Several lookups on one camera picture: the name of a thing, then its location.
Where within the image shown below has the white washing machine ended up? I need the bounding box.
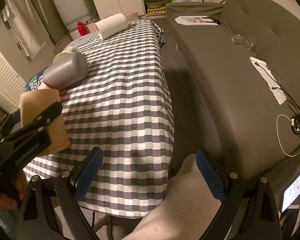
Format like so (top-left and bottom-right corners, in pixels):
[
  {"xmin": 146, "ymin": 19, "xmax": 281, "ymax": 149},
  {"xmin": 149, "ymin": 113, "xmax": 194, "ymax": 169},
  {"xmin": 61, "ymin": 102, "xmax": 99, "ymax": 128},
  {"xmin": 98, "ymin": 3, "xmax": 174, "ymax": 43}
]
[{"xmin": 53, "ymin": 0, "xmax": 97, "ymax": 30}]

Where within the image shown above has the grey-green sofa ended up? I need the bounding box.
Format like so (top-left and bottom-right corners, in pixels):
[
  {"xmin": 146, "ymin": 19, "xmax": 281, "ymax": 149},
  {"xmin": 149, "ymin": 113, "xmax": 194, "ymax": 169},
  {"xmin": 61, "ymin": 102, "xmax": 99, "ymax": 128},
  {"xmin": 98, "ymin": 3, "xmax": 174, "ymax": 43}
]
[{"xmin": 165, "ymin": 0, "xmax": 300, "ymax": 205}]

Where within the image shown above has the red bottle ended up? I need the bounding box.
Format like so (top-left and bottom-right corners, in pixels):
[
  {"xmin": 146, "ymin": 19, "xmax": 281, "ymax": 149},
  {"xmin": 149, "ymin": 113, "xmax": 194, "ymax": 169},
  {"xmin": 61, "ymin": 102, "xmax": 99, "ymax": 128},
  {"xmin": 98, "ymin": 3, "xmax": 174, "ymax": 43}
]
[{"xmin": 77, "ymin": 22, "xmax": 89, "ymax": 36}]

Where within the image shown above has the white cable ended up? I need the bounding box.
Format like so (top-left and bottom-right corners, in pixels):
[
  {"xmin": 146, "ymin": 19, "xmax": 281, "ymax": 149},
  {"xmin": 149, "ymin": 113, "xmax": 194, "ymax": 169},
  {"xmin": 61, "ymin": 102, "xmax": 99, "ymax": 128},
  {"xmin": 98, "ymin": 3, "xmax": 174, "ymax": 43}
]
[{"xmin": 276, "ymin": 114, "xmax": 300, "ymax": 158}]

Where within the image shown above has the pink cup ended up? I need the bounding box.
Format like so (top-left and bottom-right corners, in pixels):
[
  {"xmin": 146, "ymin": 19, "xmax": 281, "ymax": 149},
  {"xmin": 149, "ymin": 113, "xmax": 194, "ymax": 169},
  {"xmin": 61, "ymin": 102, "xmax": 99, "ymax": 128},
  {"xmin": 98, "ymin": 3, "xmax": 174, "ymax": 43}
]
[{"xmin": 38, "ymin": 82, "xmax": 50, "ymax": 89}]

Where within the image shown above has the clear plastic wrapper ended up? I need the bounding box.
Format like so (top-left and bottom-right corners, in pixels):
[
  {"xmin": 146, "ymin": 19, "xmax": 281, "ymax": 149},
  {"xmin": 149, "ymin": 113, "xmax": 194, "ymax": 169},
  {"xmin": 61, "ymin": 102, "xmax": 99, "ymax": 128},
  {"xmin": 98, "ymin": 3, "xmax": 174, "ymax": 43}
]
[{"xmin": 230, "ymin": 34, "xmax": 256, "ymax": 53}]

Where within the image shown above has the white towel hanging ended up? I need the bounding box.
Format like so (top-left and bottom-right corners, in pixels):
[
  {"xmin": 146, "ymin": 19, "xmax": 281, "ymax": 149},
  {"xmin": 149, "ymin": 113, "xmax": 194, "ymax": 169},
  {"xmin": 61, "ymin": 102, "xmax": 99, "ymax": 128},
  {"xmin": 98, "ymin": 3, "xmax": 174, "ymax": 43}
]
[{"xmin": 3, "ymin": 0, "xmax": 49, "ymax": 59}]

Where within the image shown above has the white paper sheet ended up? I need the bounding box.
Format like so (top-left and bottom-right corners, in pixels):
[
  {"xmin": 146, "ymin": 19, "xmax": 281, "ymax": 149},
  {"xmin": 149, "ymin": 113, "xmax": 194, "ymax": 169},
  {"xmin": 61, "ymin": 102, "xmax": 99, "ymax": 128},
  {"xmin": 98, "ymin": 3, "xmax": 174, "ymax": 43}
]
[{"xmin": 250, "ymin": 56, "xmax": 287, "ymax": 105}]

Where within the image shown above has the brown paper cup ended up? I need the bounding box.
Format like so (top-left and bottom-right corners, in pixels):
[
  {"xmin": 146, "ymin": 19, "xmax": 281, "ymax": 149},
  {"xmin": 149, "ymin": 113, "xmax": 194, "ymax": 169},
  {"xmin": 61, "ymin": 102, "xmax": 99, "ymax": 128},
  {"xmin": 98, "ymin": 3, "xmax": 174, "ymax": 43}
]
[{"xmin": 20, "ymin": 89, "xmax": 70, "ymax": 157}]

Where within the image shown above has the black cable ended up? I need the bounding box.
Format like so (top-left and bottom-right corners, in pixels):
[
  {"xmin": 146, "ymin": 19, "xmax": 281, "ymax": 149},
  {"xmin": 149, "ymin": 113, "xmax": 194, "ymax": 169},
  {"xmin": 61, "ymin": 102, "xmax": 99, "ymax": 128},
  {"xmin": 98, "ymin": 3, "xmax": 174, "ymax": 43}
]
[{"xmin": 254, "ymin": 61, "xmax": 300, "ymax": 137}]

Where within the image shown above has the grey plastic cup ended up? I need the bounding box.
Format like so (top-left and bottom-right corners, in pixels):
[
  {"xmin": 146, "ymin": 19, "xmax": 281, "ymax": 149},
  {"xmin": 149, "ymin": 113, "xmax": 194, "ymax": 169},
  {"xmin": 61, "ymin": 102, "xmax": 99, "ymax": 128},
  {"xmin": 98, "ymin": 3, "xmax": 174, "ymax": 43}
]
[{"xmin": 43, "ymin": 52, "xmax": 88, "ymax": 91}]

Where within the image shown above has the green label bottle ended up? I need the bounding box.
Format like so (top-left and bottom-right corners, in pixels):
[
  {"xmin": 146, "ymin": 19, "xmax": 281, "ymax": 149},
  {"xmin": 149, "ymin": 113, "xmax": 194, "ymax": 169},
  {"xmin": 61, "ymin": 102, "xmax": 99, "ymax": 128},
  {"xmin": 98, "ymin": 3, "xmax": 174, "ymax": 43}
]
[{"xmin": 24, "ymin": 67, "xmax": 47, "ymax": 92}]

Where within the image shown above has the cream paper cup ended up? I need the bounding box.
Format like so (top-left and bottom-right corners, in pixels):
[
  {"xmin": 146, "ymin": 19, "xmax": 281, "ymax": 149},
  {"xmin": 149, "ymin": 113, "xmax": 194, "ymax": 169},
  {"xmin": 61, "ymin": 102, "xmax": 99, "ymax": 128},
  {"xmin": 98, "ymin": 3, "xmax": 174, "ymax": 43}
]
[{"xmin": 53, "ymin": 46, "xmax": 79, "ymax": 64}]

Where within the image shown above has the smartphone lit screen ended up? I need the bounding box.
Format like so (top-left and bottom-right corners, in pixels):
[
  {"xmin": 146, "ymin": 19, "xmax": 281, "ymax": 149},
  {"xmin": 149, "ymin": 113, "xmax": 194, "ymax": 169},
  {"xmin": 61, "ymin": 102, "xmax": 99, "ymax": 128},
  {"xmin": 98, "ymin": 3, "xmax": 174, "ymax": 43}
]
[{"xmin": 279, "ymin": 173, "xmax": 300, "ymax": 212}]

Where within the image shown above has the checkered tablecloth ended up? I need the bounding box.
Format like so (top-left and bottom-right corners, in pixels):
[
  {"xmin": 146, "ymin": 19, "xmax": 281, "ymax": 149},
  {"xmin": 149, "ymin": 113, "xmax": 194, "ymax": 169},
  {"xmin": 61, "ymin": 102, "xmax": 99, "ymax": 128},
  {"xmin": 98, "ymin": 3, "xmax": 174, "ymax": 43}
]
[{"xmin": 24, "ymin": 20, "xmax": 174, "ymax": 218}]

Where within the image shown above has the person's left hand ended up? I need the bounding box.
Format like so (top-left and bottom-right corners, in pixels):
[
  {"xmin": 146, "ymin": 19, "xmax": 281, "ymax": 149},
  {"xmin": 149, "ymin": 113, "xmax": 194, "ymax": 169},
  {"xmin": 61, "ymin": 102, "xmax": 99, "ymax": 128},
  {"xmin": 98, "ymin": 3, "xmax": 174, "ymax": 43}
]
[{"xmin": 0, "ymin": 171, "xmax": 28, "ymax": 211}]

